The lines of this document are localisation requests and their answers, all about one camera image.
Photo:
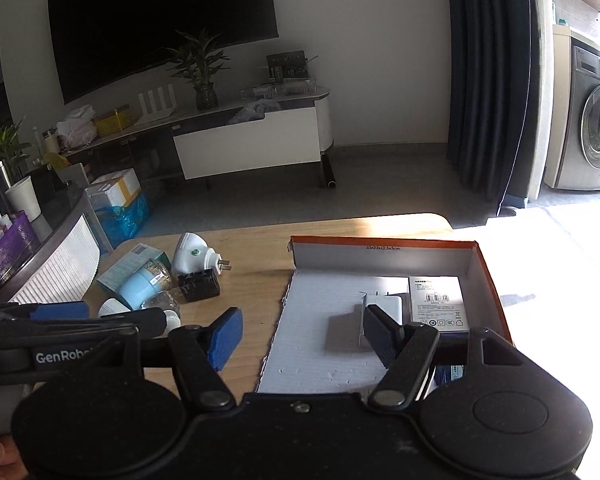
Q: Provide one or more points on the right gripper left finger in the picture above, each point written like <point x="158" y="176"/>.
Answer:
<point x="199" y="354"/>

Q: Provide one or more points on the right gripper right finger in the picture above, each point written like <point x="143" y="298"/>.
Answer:
<point x="406" y="352"/>

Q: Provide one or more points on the white slim USB charger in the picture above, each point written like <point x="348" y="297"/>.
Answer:
<point x="391" y="304"/>

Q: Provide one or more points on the white power adapter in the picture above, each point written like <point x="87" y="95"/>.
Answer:
<point x="437" y="301"/>

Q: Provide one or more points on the clear liquid refill bottle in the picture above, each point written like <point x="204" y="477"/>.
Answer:
<point x="164" y="300"/>

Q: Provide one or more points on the white cube USB charger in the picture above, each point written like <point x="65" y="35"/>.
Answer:
<point x="345" y="333"/>

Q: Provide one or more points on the black USB charger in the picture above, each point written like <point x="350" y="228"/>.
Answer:
<point x="199" y="285"/>

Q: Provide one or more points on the white mosquito plug heater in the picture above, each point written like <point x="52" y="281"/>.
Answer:
<point x="193" y="254"/>
<point x="117" y="307"/>

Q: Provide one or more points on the light blue toothpick jar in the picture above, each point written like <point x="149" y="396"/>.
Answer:
<point x="147" y="282"/>

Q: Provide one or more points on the teal white carton box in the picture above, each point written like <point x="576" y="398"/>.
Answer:
<point x="112" y="278"/>

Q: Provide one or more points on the person's left hand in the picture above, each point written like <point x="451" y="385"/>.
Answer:
<point x="11" y="466"/>

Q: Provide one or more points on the round side table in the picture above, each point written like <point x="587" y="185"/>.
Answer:
<point x="61" y="261"/>

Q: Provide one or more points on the orange white cardboard box tray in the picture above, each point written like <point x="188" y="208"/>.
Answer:
<point x="320" y="344"/>

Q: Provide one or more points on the purple storage tin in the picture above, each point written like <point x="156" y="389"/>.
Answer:
<point x="17" y="245"/>

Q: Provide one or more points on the blue plastic bag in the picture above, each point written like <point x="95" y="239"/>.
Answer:
<point x="123" y="223"/>

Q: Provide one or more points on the white paper cup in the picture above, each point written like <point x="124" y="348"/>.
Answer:
<point x="22" y="197"/>

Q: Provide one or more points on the steel thermos cup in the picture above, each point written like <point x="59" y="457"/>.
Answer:
<point x="5" y="185"/>

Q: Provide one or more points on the yellow white cardboard box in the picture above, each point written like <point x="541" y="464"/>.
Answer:
<point x="117" y="189"/>

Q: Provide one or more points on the black roll on floor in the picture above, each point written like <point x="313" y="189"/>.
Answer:
<point x="328" y="177"/>

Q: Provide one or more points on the potted plant on side table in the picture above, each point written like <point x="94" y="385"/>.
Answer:
<point x="12" y="151"/>

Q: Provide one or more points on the white plastic bag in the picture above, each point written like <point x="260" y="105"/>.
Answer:
<point x="78" y="128"/>

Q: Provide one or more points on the yellow tin box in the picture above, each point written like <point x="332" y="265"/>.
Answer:
<point x="114" y="121"/>

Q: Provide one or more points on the white TV console cabinet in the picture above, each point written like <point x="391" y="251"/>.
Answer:
<point x="200" y="145"/>

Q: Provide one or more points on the white wifi router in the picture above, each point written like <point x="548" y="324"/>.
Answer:
<point x="156" y="105"/>

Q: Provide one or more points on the silver washing machine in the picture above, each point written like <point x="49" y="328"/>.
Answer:
<point x="573" y="157"/>

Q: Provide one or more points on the potted plant on console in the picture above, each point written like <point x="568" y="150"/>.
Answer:
<point x="198" y="60"/>

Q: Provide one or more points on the black green display box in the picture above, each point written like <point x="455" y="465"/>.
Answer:
<point x="287" y="65"/>

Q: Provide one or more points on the large black television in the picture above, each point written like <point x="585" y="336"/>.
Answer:
<point x="97" y="42"/>

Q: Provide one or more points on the dark blue curtain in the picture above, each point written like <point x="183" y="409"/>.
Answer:
<point x="501" y="97"/>

